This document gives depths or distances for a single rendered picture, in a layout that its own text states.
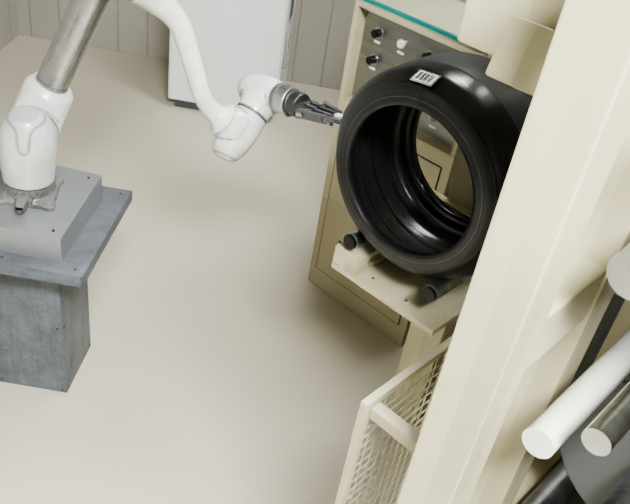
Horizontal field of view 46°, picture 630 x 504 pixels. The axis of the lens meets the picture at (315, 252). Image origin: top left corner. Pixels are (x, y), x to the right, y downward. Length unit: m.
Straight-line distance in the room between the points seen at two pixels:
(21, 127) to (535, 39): 1.55
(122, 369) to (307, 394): 0.70
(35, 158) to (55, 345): 0.69
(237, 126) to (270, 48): 2.24
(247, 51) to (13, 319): 2.36
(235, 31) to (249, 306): 1.83
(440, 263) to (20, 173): 1.25
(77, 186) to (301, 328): 1.13
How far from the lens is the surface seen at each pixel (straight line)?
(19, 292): 2.59
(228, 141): 2.23
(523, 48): 1.22
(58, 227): 2.35
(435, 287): 1.96
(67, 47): 2.41
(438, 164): 2.69
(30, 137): 2.32
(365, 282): 2.11
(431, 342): 2.56
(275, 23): 4.39
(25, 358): 2.79
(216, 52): 4.51
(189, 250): 3.48
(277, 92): 2.24
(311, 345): 3.06
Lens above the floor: 2.08
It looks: 36 degrees down
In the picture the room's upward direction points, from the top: 10 degrees clockwise
